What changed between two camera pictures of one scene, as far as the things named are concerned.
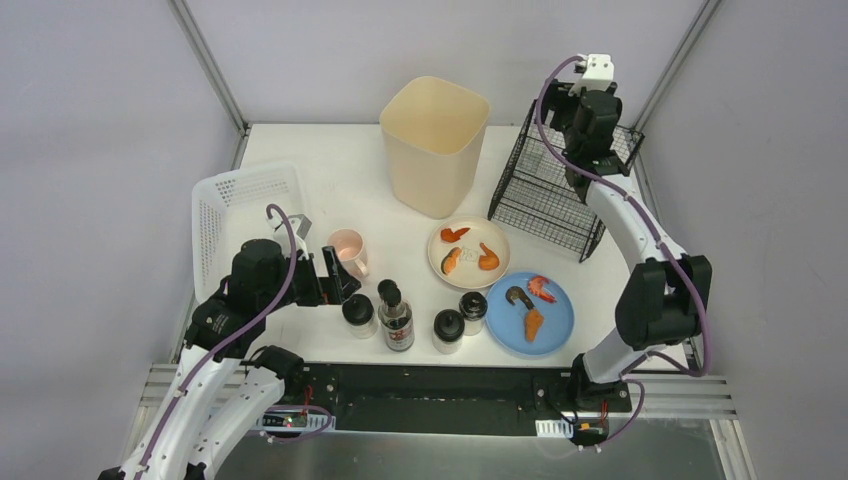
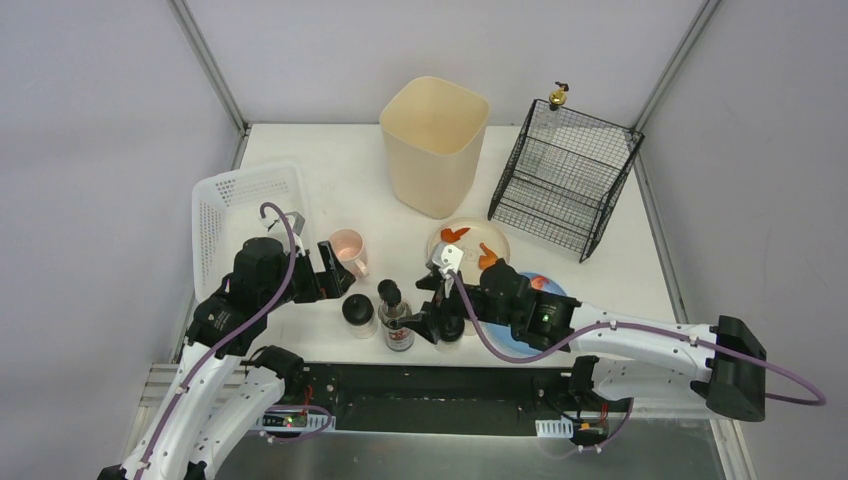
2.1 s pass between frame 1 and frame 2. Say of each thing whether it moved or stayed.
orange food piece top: stayed
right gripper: moved
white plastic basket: stayed
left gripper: stayed
